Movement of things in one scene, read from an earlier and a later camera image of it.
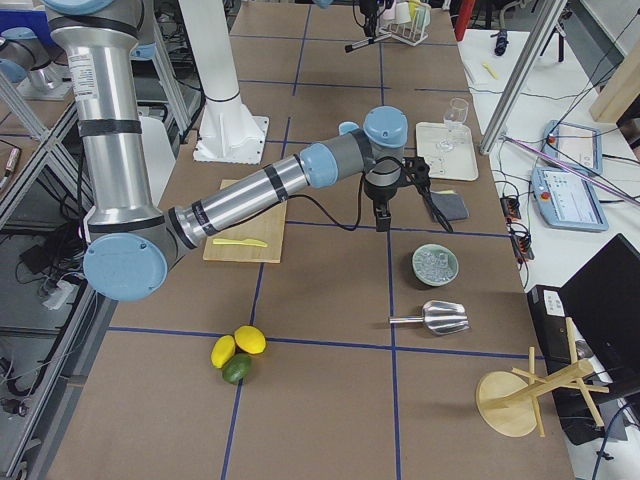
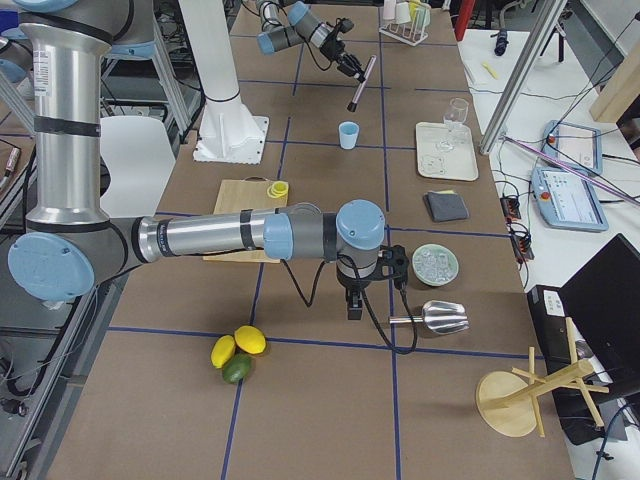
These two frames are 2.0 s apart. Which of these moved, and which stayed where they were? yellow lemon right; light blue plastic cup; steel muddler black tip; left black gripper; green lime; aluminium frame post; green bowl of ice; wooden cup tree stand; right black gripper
Moved: steel muddler black tip; left black gripper; right black gripper
Stayed: yellow lemon right; aluminium frame post; green lime; green bowl of ice; light blue plastic cup; wooden cup tree stand
